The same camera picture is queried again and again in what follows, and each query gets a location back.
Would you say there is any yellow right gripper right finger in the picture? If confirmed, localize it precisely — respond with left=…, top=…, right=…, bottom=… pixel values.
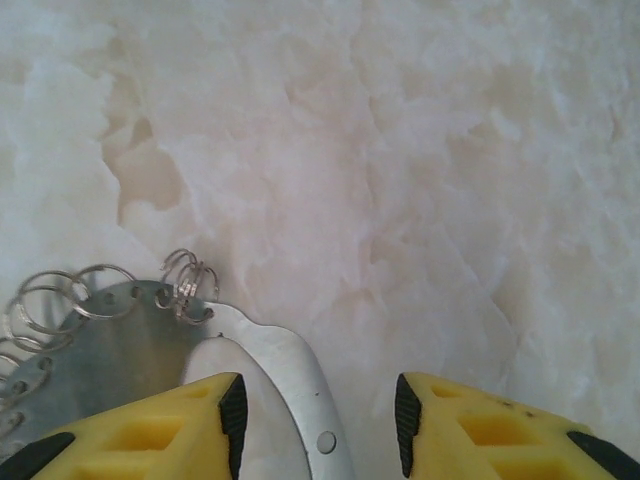
left=394, top=371, right=640, bottom=480

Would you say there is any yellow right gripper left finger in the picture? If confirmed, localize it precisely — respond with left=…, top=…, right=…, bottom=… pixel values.
left=0, top=372, right=249, bottom=480

